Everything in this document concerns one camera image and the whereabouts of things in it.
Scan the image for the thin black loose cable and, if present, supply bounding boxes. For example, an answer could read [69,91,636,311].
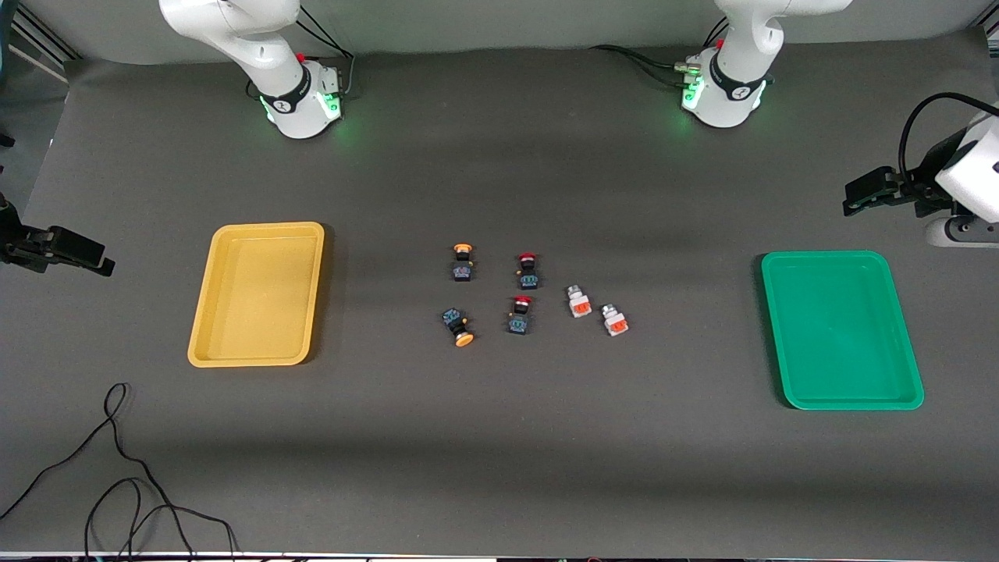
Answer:
[0,382,239,561]

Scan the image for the black base cables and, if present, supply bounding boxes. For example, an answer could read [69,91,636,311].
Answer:
[293,4,357,101]
[589,43,703,88]

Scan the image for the black left base cables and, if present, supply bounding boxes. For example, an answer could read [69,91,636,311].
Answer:
[589,43,703,88]

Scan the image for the black right base cables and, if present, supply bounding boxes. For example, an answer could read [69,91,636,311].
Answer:
[293,4,357,101]

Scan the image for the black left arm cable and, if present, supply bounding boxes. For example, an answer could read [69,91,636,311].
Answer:
[898,91,999,184]

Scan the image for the yellow plastic tray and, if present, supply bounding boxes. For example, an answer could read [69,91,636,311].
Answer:
[187,222,325,368]

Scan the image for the green plastic tray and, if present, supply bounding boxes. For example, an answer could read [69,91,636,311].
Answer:
[761,250,925,411]

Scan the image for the dark grey table mat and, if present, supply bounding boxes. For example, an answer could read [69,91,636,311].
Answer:
[0,31,999,557]

